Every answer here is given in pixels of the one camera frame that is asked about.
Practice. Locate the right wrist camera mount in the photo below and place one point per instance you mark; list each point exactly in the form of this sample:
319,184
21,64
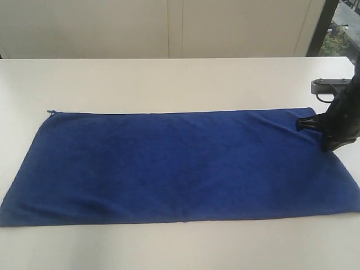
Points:
328,86

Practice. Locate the blue towel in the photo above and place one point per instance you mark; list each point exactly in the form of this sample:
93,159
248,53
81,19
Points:
84,168

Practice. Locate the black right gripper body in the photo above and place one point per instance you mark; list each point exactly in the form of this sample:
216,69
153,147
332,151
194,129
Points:
342,116

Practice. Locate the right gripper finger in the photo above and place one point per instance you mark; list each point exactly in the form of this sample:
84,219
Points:
315,123
332,143

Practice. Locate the black window frame post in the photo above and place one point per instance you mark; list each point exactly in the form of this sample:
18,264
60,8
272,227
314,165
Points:
322,26

